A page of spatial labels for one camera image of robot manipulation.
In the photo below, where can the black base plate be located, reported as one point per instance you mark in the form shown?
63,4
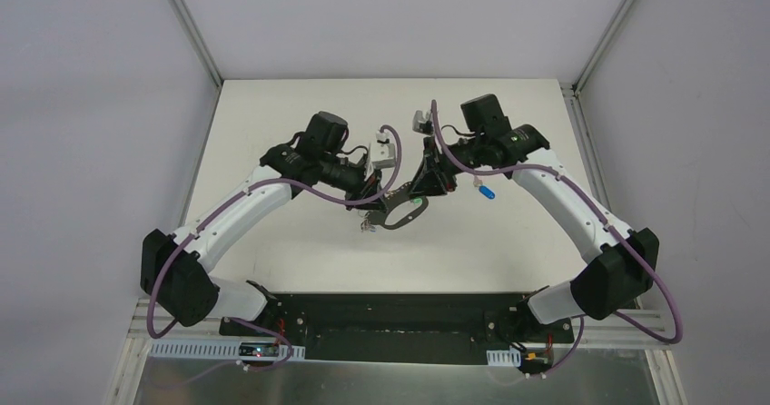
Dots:
429,328

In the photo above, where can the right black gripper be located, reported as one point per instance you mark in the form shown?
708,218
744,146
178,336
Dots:
433,170

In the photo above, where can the blue tagged key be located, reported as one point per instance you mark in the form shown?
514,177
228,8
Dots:
483,189

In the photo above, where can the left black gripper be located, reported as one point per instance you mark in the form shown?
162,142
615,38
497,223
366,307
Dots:
370,185

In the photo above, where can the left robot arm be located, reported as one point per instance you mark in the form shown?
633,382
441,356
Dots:
176,269

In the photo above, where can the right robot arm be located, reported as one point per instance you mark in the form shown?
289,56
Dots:
618,259

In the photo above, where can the keyring with keys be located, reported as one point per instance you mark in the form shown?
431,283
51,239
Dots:
398,212

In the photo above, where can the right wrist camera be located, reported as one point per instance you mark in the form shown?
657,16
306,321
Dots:
422,123

